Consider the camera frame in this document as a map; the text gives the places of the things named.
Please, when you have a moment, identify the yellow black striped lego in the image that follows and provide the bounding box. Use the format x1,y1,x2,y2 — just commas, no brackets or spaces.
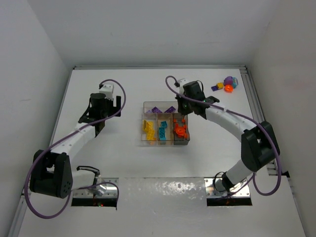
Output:
142,120,154,132

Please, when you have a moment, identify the teal lego brick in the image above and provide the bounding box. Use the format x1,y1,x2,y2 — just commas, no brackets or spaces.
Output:
158,127,166,145

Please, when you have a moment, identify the orange funnel lego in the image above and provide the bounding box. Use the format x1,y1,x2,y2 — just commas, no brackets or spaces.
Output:
173,123,188,139
224,84,234,93

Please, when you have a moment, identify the metal base plate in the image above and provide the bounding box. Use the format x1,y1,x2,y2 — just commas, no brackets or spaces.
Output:
73,178,119,199
204,177,251,198

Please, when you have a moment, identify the left aluminium rail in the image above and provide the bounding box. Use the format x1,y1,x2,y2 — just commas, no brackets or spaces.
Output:
7,182,28,237

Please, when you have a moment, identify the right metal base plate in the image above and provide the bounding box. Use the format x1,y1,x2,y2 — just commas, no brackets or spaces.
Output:
204,177,251,198

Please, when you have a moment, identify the dark purple lego brick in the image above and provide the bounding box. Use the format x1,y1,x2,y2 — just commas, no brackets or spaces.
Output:
151,107,162,113

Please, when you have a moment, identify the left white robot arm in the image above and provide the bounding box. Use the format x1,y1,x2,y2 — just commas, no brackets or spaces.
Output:
29,93,121,198

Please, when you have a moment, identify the aluminium rail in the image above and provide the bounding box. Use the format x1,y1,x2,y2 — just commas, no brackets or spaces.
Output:
7,182,28,237
240,65,282,176

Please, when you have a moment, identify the yellow lego brick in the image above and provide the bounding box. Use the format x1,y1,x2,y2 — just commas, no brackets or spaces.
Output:
217,82,224,89

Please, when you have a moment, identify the clear long container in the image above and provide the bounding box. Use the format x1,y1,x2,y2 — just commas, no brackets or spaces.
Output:
143,101,178,113

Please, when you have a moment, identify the amber small container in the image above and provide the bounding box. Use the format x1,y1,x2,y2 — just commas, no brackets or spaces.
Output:
157,113,173,146

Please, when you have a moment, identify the grey small container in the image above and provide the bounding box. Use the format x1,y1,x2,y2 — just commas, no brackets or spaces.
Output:
172,113,190,146

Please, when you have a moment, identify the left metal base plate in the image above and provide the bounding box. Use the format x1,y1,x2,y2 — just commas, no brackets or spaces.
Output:
73,178,119,199

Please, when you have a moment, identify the teal grey lego cylinder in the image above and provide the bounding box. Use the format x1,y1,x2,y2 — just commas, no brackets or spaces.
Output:
232,77,238,88

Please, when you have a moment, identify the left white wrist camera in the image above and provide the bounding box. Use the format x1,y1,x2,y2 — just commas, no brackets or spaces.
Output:
99,83,114,100

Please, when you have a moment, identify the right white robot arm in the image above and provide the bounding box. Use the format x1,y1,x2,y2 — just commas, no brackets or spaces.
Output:
175,79,280,192

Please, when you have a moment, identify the orange-yellow lego brick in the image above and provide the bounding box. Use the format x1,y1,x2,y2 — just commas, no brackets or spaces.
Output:
146,129,156,141

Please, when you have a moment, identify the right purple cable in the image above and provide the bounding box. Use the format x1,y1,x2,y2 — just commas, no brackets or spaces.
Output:
164,75,282,196

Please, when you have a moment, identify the clear small container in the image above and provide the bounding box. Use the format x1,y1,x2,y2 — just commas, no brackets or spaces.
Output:
141,113,158,146

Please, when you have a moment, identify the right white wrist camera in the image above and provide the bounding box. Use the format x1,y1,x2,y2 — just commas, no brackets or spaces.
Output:
174,79,188,95

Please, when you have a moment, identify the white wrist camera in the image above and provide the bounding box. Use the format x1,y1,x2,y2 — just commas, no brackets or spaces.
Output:
174,79,188,95
99,83,114,100

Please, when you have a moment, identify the right aluminium rail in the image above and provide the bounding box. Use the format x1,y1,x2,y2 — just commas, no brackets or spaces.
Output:
240,65,282,176

